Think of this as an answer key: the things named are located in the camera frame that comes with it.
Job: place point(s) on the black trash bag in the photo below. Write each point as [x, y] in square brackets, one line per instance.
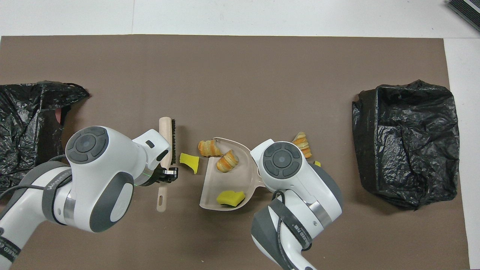
[405, 112]
[22, 123]

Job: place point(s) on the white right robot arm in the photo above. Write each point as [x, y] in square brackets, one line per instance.
[296, 195]

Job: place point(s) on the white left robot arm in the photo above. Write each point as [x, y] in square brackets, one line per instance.
[97, 180]

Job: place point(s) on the beige plastic dustpan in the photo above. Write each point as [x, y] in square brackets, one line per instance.
[217, 183]

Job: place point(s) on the orange striped toy croissant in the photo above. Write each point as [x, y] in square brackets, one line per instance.
[208, 148]
[302, 144]
[227, 162]

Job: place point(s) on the brown table mat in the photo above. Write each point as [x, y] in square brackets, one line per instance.
[240, 60]

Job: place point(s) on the beige hand brush black bristles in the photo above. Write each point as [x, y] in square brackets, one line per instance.
[165, 135]

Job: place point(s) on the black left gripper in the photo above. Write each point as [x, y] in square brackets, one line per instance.
[157, 177]

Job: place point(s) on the dark ribbed object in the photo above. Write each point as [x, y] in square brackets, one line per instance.
[468, 9]

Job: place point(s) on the red bin box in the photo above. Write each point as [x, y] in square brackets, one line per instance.
[59, 115]

